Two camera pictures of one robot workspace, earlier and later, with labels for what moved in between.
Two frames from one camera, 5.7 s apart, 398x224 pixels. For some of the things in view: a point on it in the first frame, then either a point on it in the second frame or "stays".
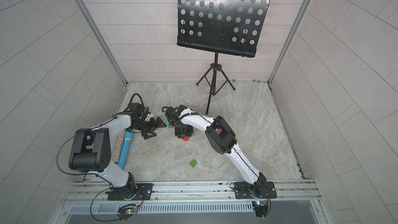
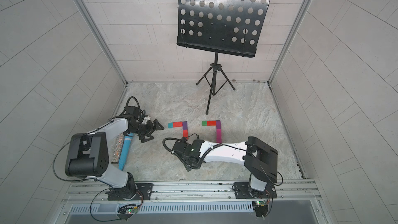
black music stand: (217, 19) stays
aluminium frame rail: (193, 192) stays
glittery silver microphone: (118, 145) stays
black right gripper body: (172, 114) → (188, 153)
